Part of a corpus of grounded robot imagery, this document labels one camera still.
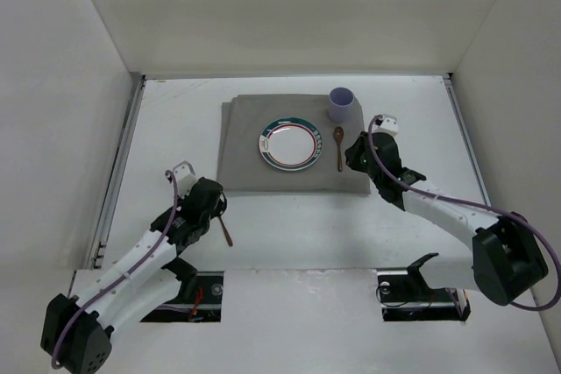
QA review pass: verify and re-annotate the brown wooden spoon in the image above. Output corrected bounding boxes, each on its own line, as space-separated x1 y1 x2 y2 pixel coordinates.
333 126 344 172

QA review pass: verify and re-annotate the brown wooden fork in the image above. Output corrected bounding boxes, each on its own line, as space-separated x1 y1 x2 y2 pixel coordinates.
218 215 234 247

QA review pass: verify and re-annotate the lilac cup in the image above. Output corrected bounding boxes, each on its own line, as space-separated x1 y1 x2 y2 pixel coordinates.
328 87 355 123

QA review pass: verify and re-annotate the grey cloth napkin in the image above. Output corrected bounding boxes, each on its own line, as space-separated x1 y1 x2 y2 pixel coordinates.
217 94 370 194

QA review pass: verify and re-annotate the white plate with coloured rim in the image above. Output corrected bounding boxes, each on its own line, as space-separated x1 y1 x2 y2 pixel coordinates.
258 116 323 172

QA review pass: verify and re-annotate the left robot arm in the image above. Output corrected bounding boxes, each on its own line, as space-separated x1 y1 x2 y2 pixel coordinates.
40 171 227 373

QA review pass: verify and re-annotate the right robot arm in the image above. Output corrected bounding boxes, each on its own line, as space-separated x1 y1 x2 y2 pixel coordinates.
344 131 549 306

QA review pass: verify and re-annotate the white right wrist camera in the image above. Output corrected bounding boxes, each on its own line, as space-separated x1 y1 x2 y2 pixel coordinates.
373 114 399 137

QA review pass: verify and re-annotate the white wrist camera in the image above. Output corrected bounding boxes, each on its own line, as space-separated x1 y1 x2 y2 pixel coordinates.
165 160 197 197
373 114 399 137

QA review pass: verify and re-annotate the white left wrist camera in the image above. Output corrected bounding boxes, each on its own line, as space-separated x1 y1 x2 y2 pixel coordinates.
165 160 197 197

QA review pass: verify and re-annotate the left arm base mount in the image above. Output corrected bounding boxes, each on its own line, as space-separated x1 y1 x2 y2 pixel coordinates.
141 258 224 323

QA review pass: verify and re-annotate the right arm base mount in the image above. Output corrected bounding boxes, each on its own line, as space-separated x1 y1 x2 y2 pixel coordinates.
375 253 472 322

